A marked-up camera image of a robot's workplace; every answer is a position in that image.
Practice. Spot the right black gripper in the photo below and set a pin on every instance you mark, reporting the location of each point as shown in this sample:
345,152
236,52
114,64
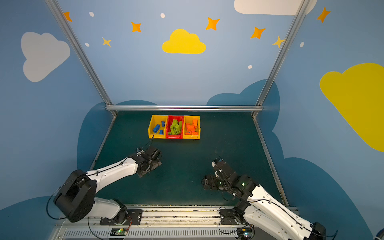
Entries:
210,182

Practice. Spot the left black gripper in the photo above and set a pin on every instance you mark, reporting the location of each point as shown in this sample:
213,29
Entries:
154,159

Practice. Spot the green 2x4 lego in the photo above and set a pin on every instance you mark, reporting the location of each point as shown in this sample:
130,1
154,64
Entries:
177,128

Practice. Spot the green 2x4 lego slanted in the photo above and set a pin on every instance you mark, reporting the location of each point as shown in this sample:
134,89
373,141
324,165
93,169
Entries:
174,122

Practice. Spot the long orange lego piece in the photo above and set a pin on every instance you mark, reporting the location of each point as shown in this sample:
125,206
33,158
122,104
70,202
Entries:
192,132

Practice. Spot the orange stepped lego brick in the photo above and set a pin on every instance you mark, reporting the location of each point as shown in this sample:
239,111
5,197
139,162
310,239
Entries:
190,127

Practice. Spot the blue 2x4 lego brick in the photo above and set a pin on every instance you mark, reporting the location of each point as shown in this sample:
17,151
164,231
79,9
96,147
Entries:
157,129

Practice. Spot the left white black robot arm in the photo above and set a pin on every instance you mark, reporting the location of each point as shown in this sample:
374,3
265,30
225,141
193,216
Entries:
77,200

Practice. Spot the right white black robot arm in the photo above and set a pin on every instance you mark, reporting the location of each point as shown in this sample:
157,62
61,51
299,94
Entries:
258,208

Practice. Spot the left yellow bin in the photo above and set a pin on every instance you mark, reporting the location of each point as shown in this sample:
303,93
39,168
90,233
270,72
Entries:
156,119

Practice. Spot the yellow bin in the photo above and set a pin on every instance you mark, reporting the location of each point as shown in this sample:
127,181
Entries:
156,119
189,120

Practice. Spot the red middle bin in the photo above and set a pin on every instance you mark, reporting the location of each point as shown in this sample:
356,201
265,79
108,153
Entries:
169,124

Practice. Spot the right yellow bin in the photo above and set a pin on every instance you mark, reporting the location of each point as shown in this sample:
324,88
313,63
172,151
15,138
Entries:
189,120

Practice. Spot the right circuit board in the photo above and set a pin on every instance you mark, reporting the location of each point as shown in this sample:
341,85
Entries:
245,233

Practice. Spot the circuit board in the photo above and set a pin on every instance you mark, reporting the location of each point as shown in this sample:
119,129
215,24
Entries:
245,233
118,232

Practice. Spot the left circuit board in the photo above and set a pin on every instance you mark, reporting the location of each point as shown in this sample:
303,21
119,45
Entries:
118,232

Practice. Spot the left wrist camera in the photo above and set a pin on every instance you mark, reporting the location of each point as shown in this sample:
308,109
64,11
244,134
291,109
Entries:
140,151

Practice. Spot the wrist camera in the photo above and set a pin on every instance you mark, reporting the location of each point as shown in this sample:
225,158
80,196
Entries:
216,168
140,151

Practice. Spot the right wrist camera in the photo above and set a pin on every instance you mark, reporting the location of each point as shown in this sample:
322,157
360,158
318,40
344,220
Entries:
216,168

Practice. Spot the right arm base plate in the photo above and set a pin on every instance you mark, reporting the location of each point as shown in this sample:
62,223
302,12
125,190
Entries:
230,217

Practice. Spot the aluminium frame back bar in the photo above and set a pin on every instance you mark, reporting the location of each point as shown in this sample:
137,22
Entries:
146,108

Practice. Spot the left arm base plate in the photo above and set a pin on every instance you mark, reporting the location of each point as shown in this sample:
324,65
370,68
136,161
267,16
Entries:
130,217

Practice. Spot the aluminium front rail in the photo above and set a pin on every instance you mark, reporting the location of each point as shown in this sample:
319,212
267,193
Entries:
160,220

